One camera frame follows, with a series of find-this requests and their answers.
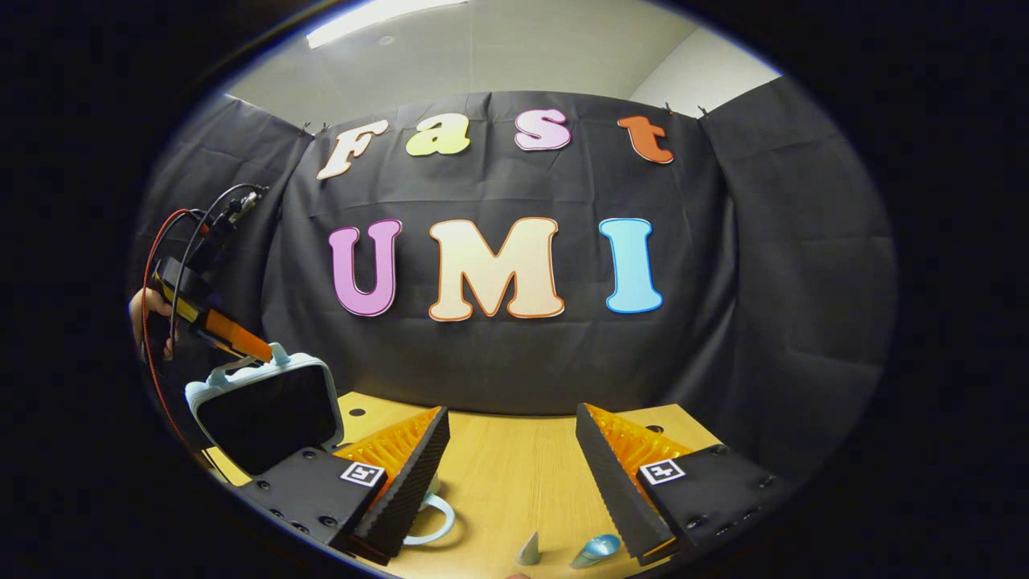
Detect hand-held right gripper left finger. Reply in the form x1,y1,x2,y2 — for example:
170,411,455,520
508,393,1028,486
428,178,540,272
233,406,451,566

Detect black backdrop cloth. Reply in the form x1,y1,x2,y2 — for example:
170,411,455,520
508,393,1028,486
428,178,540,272
129,76,897,491

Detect blue cap silver bottle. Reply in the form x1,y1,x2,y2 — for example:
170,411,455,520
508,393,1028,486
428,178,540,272
570,533,622,570

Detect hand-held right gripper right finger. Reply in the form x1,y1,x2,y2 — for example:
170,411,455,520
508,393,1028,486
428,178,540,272
575,403,785,566

